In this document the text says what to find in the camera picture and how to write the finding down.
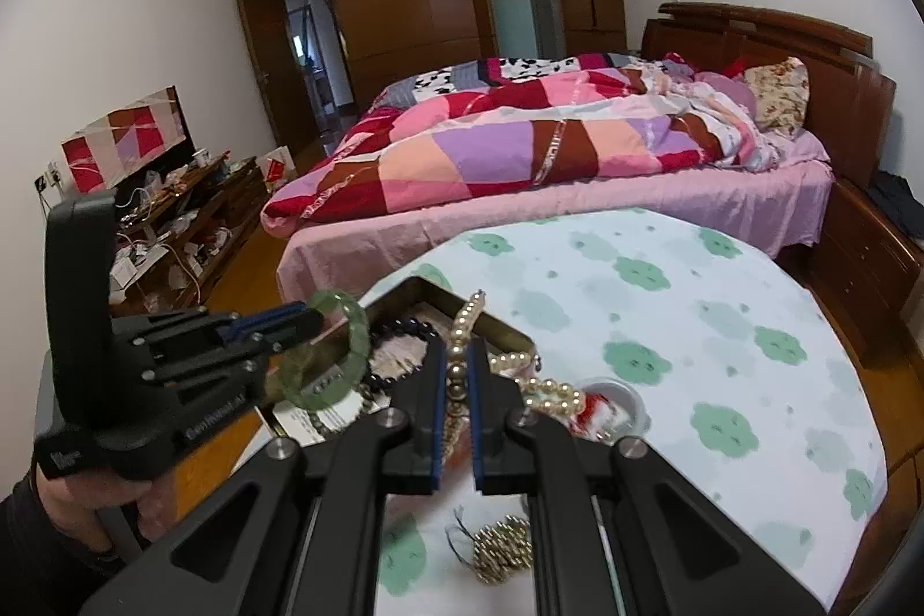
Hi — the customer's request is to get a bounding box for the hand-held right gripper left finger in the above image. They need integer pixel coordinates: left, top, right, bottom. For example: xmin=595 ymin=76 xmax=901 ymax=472
xmin=79 ymin=342 xmax=445 ymax=616

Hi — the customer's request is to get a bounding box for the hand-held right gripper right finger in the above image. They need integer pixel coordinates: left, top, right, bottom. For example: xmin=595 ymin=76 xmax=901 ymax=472
xmin=468 ymin=342 xmax=828 ymax=616

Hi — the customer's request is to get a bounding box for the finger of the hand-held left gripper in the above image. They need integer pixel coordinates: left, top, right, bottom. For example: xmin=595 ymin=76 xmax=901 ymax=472
xmin=144 ymin=331 xmax=323 ymax=404
xmin=115 ymin=302 xmax=322 ymax=346

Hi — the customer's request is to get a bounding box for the rectangular metal tin box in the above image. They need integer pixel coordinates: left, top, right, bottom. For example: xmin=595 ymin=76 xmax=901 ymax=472
xmin=260 ymin=277 xmax=539 ymax=451

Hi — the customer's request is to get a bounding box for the dark bead bracelet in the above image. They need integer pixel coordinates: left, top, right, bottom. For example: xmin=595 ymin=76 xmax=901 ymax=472
xmin=361 ymin=316 xmax=441 ymax=397

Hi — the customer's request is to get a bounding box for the grey bead bracelet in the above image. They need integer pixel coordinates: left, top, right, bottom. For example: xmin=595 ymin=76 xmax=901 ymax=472
xmin=289 ymin=385 xmax=383 ymax=438

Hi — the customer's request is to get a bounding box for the green jade bangle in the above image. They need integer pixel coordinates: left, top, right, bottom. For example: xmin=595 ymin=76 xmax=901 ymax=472
xmin=278 ymin=289 xmax=372 ymax=408

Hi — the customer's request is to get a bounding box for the pearl necklace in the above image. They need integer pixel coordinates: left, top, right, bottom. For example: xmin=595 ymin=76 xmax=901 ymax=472
xmin=442 ymin=290 xmax=587 ymax=444

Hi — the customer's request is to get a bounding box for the person's left forearm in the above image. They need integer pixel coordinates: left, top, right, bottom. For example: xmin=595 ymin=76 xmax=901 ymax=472
xmin=0 ymin=472 xmax=146 ymax=616

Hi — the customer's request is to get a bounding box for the person's left hand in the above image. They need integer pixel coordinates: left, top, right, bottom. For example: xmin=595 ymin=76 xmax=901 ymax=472
xmin=35 ymin=472 xmax=170 ymax=551

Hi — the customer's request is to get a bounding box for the printed paper sheet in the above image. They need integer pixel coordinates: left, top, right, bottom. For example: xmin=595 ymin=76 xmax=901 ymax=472
xmin=289 ymin=334 xmax=434 ymax=444

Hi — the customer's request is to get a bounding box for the wooden television stand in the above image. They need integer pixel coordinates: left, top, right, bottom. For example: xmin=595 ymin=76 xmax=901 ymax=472
xmin=108 ymin=154 xmax=268 ymax=314

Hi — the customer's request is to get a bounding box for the white and red shopping bag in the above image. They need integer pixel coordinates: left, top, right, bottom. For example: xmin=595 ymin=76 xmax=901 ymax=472
xmin=263 ymin=145 xmax=297 ymax=184

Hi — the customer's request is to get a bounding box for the white bangle with red tassel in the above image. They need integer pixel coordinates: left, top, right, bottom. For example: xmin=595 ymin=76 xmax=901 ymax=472
xmin=570 ymin=378 xmax=651 ymax=444

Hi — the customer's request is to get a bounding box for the green cloud print tablecloth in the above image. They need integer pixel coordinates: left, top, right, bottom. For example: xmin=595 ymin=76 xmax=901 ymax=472
xmin=357 ymin=208 xmax=889 ymax=616

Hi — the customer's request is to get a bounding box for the flat screen television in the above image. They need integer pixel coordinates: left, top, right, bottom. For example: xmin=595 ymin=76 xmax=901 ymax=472
xmin=61 ymin=85 xmax=196 ymax=199

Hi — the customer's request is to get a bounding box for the pink bedsheet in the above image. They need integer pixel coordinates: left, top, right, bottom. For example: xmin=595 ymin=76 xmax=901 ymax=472
xmin=278 ymin=129 xmax=834 ymax=300

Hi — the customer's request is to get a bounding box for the patchwork pink quilt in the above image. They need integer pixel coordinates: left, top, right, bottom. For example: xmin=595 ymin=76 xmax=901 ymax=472
xmin=260 ymin=51 xmax=781 ymax=238

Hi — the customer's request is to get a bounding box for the lilac pillow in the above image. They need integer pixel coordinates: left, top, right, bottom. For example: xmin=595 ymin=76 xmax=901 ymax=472
xmin=693 ymin=71 xmax=759 ymax=115

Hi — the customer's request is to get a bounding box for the wooden nightstand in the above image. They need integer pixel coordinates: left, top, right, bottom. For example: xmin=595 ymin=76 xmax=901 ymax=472
xmin=808 ymin=176 xmax=924 ymax=372

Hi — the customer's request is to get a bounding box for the floral pillow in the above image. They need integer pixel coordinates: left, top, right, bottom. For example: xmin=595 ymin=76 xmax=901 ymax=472
xmin=743 ymin=57 xmax=810 ymax=137

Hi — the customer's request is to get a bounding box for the dark clothing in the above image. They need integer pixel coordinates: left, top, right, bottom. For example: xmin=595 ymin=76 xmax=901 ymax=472
xmin=866 ymin=169 xmax=924 ymax=242

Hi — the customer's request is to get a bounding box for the bed with pink sheet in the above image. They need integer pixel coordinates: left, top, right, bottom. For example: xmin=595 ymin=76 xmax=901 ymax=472
xmin=278 ymin=1 xmax=896 ymax=300

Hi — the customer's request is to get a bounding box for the gold metal bead bracelet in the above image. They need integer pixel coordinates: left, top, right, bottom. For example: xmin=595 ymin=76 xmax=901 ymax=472
xmin=451 ymin=504 xmax=535 ymax=584

